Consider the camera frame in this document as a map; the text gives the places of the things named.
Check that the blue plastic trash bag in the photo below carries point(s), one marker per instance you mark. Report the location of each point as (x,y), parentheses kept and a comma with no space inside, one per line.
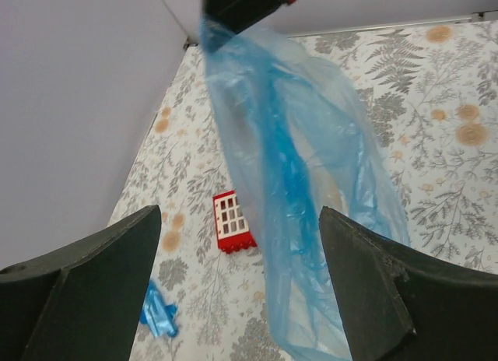
(296,138)

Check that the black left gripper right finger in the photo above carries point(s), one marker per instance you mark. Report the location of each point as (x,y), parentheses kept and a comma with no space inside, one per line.
(400,304)

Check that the red white toy brick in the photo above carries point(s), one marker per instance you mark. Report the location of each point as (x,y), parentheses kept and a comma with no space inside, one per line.
(232,230)

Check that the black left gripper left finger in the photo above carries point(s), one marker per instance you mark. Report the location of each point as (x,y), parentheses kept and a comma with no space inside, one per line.
(81,301)

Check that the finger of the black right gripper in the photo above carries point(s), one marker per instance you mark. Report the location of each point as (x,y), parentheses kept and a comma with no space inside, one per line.
(223,19)

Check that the floral table mat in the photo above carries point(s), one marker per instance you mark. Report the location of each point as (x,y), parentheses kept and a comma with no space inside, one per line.
(431,94)

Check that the small blue bag piece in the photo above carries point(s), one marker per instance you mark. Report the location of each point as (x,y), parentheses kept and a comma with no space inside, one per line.
(158,316)

